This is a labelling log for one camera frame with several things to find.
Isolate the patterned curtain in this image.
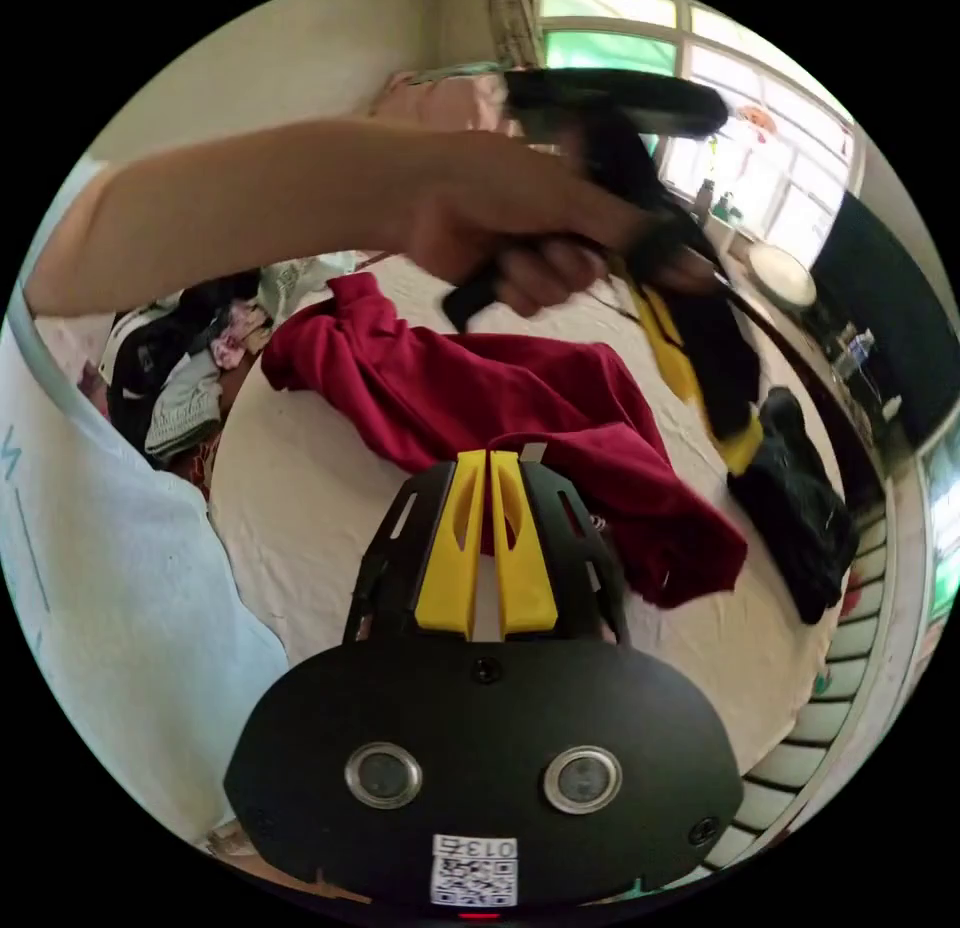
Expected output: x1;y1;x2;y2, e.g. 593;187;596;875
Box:
485;0;543;71

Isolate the bed with white sheet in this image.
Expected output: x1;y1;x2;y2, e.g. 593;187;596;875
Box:
200;246;905;873

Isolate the person's left forearm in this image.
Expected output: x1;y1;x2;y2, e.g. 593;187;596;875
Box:
26;116;451;320

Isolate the window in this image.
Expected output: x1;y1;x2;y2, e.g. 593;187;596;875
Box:
530;0;862;253

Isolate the person's left hand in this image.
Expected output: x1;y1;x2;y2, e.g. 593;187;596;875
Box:
404;164;625;320

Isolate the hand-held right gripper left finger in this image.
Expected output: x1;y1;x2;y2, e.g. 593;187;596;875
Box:
414;450;486;635

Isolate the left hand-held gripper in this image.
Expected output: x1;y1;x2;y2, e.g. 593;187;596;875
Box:
442;114;766;477

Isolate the red hoodie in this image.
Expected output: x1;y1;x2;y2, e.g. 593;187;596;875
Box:
260;271;749;611

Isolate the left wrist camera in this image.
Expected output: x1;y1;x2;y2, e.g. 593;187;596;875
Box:
503;69;731;146

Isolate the pile of clothes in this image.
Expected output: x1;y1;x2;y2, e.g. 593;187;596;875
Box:
99;256;355;470

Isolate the pink pillow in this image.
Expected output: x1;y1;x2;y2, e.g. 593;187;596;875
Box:
365;69;513;140

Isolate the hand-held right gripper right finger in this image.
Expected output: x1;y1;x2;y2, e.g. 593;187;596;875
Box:
488;450;559;634

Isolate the black garment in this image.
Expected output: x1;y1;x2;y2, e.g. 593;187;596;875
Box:
725;386;862;627

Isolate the person's body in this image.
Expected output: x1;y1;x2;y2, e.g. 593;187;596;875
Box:
0;159;292;858

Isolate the large black screen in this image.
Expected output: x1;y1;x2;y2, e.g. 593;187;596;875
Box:
808;191;960;453

